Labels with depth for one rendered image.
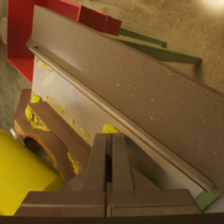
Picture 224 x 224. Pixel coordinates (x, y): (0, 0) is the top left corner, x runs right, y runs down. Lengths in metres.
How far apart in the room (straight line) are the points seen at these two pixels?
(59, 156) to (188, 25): 1.11
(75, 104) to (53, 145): 0.06
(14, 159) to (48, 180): 0.04
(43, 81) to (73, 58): 0.08
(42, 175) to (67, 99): 0.10
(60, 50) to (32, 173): 0.15
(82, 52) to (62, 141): 0.11
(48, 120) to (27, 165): 0.07
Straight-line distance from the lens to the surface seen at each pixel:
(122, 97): 0.16
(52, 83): 0.24
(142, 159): 0.16
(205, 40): 1.15
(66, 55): 0.22
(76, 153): 0.19
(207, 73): 1.14
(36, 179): 0.18
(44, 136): 0.20
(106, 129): 0.16
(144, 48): 0.46
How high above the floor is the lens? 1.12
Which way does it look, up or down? 48 degrees down
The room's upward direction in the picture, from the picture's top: 108 degrees counter-clockwise
